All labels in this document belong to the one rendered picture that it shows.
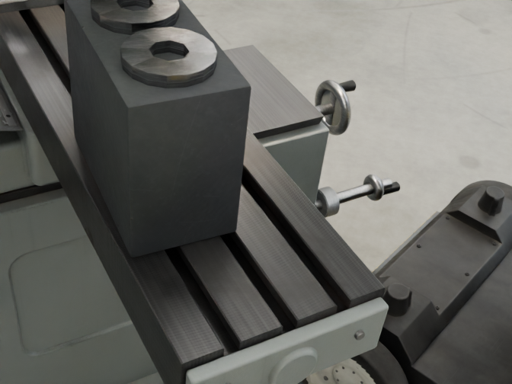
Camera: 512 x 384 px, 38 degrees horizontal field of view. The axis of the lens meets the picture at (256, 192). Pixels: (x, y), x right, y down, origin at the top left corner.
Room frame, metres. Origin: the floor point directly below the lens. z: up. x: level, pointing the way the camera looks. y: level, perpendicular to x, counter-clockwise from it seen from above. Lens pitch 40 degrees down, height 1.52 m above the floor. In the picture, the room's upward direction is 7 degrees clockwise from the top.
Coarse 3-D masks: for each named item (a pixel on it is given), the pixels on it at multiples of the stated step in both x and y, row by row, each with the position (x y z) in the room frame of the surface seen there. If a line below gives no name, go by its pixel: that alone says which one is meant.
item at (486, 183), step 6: (486, 180) 1.24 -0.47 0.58; (468, 186) 1.24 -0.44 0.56; (474, 186) 1.22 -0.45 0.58; (486, 186) 1.21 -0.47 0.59; (498, 186) 1.20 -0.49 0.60; (504, 186) 1.20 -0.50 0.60; (510, 186) 1.21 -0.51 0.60; (504, 192) 1.18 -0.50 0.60; (510, 192) 1.18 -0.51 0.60; (510, 198) 1.17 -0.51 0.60
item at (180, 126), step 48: (96, 0) 0.69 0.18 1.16; (144, 0) 0.71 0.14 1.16; (96, 48) 0.62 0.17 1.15; (144, 48) 0.61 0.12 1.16; (192, 48) 0.62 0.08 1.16; (96, 96) 0.61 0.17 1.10; (144, 96) 0.55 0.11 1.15; (192, 96) 0.56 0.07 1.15; (240, 96) 0.58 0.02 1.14; (96, 144) 0.62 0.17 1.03; (144, 144) 0.53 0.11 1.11; (192, 144) 0.56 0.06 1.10; (240, 144) 0.58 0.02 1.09; (144, 192) 0.53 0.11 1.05; (192, 192) 0.56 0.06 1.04; (240, 192) 0.59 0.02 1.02; (144, 240) 0.53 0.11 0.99; (192, 240) 0.56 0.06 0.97
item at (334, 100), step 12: (324, 84) 1.33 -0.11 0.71; (336, 84) 1.31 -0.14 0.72; (348, 84) 1.32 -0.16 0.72; (324, 96) 1.34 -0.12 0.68; (336, 96) 1.29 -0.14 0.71; (324, 108) 1.29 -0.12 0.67; (336, 108) 1.30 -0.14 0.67; (348, 108) 1.27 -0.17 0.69; (324, 120) 1.32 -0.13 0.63; (336, 120) 1.29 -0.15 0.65; (348, 120) 1.26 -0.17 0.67; (336, 132) 1.27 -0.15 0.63
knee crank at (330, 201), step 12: (372, 180) 1.21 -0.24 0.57; (384, 180) 1.23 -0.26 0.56; (324, 192) 1.14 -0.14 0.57; (348, 192) 1.17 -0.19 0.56; (360, 192) 1.18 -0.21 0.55; (372, 192) 1.20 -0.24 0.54; (384, 192) 1.22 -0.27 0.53; (324, 204) 1.13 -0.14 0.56; (336, 204) 1.13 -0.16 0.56; (324, 216) 1.12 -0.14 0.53
